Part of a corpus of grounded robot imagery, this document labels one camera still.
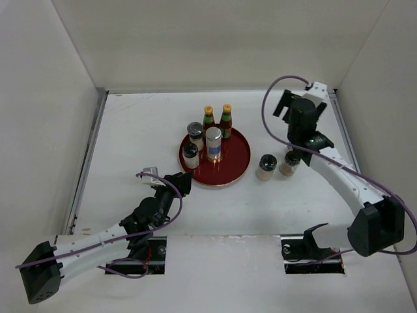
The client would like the purple cable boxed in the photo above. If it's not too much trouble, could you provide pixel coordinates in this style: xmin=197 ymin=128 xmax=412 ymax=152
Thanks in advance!
xmin=262 ymin=75 xmax=417 ymax=255
xmin=14 ymin=171 xmax=183 ymax=278

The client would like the beige spice grinder black cap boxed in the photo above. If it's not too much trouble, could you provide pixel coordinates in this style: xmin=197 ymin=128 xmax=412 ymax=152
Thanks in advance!
xmin=255 ymin=154 xmax=277 ymax=181

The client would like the brown spice grinder black cap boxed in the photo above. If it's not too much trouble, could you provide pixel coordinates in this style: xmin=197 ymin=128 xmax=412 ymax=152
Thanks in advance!
xmin=279 ymin=150 xmax=300 ymax=177

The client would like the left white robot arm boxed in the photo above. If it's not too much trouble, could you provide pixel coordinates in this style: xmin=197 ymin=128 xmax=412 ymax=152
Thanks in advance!
xmin=17 ymin=170 xmax=193 ymax=305

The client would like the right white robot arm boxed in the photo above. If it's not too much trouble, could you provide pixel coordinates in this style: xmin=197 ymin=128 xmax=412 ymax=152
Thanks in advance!
xmin=273 ymin=90 xmax=405 ymax=257

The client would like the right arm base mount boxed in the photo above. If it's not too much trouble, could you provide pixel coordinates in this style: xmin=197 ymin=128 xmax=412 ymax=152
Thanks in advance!
xmin=280 ymin=223 xmax=345 ymax=275

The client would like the white salt grinder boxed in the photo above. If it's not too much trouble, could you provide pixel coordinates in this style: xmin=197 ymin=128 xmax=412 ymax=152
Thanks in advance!
xmin=187 ymin=122 xmax=204 ymax=151
xmin=182 ymin=142 xmax=199 ymax=169

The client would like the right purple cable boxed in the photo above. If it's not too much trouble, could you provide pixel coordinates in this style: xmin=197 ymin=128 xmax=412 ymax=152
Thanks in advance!
xmin=262 ymin=75 xmax=417 ymax=255

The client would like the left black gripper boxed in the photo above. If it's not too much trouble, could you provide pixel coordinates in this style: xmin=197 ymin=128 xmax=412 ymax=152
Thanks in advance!
xmin=152 ymin=171 xmax=192 ymax=228

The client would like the silver lid white beads jar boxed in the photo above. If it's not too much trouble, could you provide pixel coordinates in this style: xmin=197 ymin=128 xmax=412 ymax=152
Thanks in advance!
xmin=205 ymin=127 xmax=222 ymax=162

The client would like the red round tray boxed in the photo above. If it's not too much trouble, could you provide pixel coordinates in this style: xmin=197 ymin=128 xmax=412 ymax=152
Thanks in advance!
xmin=178 ymin=128 xmax=251 ymax=186

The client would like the ketchup bottle yellow cap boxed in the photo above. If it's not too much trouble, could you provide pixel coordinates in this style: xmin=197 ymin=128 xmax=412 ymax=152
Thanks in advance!
xmin=219 ymin=104 xmax=233 ymax=140
xmin=203 ymin=106 xmax=216 ymax=134

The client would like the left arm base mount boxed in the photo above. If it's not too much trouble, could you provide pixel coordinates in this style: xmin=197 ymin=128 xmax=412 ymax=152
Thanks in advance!
xmin=104 ymin=237 xmax=167 ymax=277

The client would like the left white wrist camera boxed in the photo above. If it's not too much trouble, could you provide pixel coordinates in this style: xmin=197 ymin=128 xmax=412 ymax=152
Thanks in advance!
xmin=140 ymin=166 xmax=163 ymax=187

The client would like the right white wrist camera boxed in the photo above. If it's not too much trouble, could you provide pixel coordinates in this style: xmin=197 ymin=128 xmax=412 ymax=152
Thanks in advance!
xmin=302 ymin=82 xmax=328 ymax=106

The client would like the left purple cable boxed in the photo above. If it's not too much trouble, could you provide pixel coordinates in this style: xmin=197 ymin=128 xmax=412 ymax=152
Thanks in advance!
xmin=14 ymin=171 xmax=183 ymax=278

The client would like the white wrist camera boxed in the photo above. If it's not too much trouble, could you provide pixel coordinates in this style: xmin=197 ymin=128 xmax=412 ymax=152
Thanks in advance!
xmin=302 ymin=82 xmax=328 ymax=106
xmin=140 ymin=166 xmax=163 ymax=187

